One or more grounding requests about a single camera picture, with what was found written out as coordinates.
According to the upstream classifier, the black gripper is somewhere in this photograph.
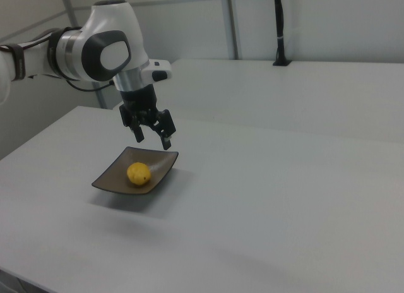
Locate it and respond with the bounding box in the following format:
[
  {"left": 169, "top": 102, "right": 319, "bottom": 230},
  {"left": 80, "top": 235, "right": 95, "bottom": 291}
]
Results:
[{"left": 119, "top": 84, "right": 177, "bottom": 150}]

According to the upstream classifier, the brown square ceramic plate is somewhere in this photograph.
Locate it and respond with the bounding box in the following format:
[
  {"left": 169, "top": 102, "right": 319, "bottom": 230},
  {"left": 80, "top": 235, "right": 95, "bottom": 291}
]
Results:
[{"left": 91, "top": 146, "right": 179, "bottom": 196}]

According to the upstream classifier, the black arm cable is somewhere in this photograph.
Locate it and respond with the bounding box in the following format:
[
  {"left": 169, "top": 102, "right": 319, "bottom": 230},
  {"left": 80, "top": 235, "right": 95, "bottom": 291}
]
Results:
[{"left": 64, "top": 78, "right": 115, "bottom": 93}]

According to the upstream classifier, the brown velcro strap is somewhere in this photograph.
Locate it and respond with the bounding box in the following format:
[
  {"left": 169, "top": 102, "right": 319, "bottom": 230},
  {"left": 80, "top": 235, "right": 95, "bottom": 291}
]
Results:
[{"left": 0, "top": 44, "right": 28, "bottom": 81}]

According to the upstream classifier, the black camera stand pole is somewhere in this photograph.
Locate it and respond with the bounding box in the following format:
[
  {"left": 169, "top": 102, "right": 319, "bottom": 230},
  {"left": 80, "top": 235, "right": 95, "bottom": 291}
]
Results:
[{"left": 272, "top": 0, "right": 293, "bottom": 68}]

